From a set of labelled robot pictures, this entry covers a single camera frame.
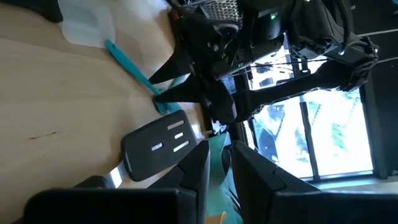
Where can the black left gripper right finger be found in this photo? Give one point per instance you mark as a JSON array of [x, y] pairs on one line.
[[311, 208]]

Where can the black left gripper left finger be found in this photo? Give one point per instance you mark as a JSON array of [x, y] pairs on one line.
[[118, 207]]

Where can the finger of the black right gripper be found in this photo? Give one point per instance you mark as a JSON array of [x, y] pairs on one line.
[[186, 91], [177, 67]]

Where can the long teal spatula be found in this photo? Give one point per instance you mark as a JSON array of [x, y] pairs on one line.
[[130, 65]]

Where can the orange plastic bin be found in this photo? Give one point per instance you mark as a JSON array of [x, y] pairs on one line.
[[216, 219]]

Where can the teal plastic tray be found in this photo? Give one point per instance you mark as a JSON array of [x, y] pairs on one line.
[[217, 186]]

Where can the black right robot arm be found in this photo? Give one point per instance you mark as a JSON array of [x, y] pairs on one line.
[[326, 74]]

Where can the steel box grater red trim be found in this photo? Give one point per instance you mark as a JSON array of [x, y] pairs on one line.
[[224, 9]]

